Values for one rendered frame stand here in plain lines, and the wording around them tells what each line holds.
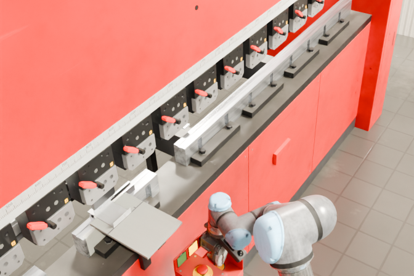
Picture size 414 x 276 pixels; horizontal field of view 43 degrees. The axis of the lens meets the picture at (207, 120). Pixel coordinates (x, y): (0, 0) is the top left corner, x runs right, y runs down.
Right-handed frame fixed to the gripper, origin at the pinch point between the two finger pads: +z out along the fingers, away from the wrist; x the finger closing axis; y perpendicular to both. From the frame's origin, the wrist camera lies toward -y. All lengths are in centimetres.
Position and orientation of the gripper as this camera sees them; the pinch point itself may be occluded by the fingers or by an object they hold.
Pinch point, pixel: (221, 264)
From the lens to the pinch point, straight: 201.9
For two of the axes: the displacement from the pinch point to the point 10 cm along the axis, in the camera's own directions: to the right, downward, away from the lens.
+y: -7.8, -4.2, 4.8
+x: -6.3, 4.9, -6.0
